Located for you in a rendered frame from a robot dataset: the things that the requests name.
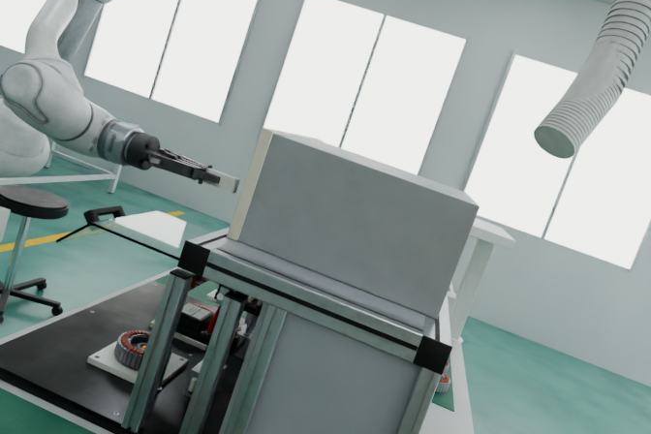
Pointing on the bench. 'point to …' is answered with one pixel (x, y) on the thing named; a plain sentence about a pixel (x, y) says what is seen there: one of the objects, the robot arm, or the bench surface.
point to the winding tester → (354, 219)
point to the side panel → (326, 384)
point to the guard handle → (103, 213)
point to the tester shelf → (322, 299)
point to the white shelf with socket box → (491, 234)
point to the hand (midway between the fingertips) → (221, 180)
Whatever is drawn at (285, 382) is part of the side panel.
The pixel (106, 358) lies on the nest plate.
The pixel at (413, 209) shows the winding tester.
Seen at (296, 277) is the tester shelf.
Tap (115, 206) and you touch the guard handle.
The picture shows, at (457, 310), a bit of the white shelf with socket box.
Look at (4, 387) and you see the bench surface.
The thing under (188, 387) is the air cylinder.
